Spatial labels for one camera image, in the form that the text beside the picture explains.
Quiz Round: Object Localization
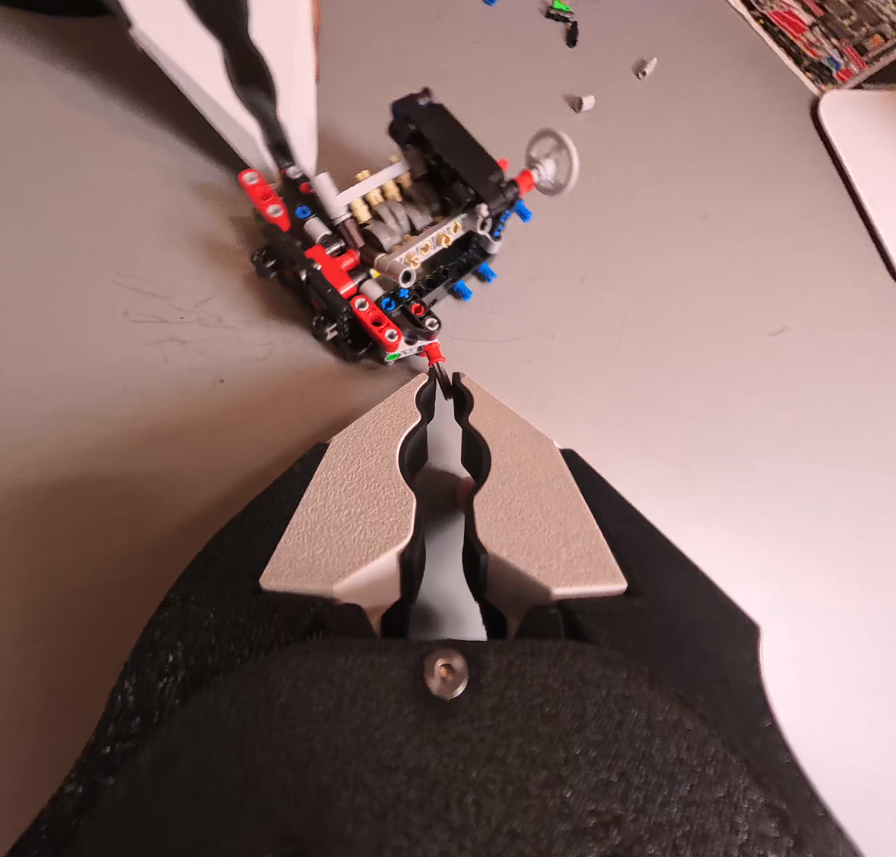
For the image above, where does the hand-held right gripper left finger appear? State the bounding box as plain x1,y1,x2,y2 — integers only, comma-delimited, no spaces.
259,373,429,640

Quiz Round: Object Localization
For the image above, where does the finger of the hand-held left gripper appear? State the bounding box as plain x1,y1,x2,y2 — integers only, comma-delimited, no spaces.
94,0,289,172
203,0,323,178

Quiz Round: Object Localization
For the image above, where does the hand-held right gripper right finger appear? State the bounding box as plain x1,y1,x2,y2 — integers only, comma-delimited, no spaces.
451,373,629,640

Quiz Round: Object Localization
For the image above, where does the lego car chassis assembly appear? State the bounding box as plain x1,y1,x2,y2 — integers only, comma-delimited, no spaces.
237,87,582,399

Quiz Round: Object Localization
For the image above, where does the white book stand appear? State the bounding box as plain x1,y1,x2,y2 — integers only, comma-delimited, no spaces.
812,87,896,280

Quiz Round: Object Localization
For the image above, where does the colourful sticker sheet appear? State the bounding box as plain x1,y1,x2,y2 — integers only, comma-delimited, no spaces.
689,0,896,97

